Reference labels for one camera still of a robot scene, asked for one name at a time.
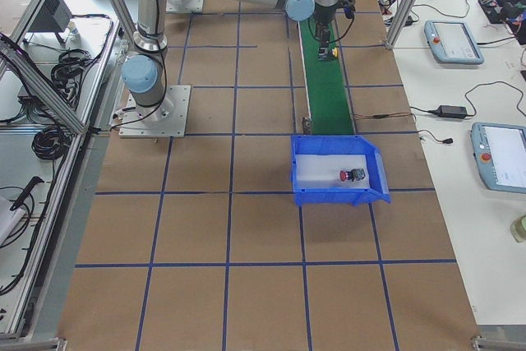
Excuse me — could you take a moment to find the green conveyor belt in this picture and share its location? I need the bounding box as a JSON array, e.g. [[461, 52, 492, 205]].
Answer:
[[298, 20, 355, 135]]

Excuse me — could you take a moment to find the teach pendant near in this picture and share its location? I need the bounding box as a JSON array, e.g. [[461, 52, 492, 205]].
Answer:
[[470, 122, 526, 194]]

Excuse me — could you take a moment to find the black power adapter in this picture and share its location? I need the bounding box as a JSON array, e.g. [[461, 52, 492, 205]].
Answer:
[[436, 105, 468, 119]]

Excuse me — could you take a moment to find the teach pendant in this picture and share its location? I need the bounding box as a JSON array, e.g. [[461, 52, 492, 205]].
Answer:
[[470, 122, 526, 194], [424, 21, 485, 65]]

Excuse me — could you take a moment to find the white foam pad right bin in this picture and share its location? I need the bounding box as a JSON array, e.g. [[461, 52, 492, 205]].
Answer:
[[295, 155, 370, 189]]

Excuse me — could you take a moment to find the red push button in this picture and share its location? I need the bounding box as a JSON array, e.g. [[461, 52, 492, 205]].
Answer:
[[339, 168, 367, 182]]

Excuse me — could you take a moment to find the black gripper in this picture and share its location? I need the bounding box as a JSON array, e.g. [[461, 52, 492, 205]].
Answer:
[[313, 2, 336, 52]]

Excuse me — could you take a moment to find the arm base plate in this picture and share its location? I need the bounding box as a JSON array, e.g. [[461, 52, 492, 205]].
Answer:
[[118, 85, 191, 138], [166, 0, 204, 14]]

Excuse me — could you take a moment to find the teach pendant far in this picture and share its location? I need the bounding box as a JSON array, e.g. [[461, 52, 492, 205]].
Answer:
[[424, 21, 485, 65]]

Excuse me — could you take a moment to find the blue bin right side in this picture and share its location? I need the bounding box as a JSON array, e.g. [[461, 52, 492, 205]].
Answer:
[[291, 135, 391, 206]]

